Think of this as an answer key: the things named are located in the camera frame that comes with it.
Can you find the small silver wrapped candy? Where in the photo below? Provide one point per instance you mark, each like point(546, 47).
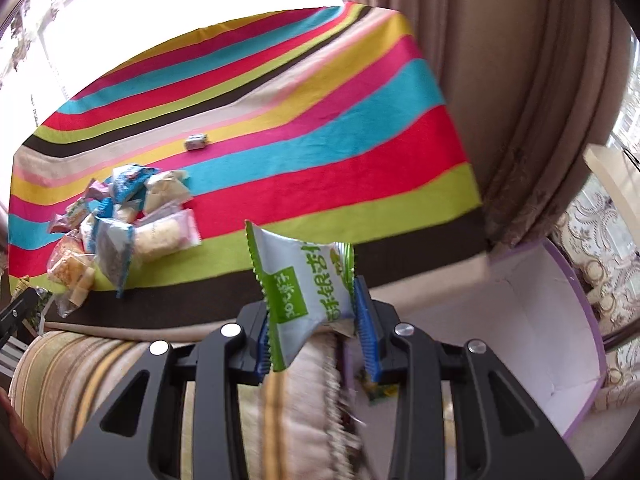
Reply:
point(196, 142)

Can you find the beige pleated curtain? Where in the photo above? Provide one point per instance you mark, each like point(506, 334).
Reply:
point(525, 85)

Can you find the beige striped sofa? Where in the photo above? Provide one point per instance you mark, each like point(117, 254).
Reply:
point(75, 375)

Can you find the pile of mixed snack packets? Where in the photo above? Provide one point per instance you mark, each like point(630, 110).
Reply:
point(125, 240)

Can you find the cream patterned lace curtain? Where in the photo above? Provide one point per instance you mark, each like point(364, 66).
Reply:
point(605, 240)

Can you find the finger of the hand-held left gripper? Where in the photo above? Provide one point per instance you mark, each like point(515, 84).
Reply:
point(17, 310)

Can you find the green white snack packet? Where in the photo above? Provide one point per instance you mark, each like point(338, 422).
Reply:
point(300, 280)
point(377, 391)

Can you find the sheer lace curtain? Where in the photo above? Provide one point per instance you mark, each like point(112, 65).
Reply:
point(20, 25)

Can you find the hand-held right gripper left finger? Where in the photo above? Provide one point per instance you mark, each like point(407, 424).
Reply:
point(261, 355)

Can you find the colourful striped tablecloth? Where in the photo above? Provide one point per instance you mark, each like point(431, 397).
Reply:
point(350, 160)

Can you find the white slatted rack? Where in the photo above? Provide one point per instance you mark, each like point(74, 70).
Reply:
point(10, 357)

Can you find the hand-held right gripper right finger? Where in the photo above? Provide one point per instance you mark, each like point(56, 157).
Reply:
point(367, 330)

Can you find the white box with purple edge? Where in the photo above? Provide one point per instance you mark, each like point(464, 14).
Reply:
point(525, 335)

